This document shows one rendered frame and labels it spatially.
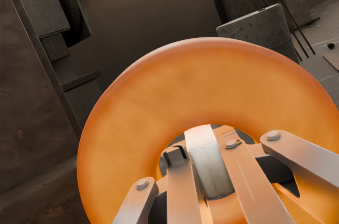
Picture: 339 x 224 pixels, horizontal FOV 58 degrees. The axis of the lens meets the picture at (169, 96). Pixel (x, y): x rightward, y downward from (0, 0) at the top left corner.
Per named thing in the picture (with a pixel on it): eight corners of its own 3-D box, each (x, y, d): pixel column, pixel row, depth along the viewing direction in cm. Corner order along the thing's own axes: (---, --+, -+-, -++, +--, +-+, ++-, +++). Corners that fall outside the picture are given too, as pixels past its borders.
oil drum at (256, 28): (233, 120, 294) (201, 32, 278) (271, 95, 323) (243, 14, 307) (285, 122, 244) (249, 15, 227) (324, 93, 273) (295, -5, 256)
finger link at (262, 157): (227, 170, 13) (295, 146, 13) (211, 129, 18) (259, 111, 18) (238, 200, 13) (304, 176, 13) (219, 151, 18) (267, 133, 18)
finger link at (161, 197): (208, 210, 13) (146, 232, 14) (196, 159, 18) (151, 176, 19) (196, 182, 13) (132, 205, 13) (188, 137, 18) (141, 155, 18)
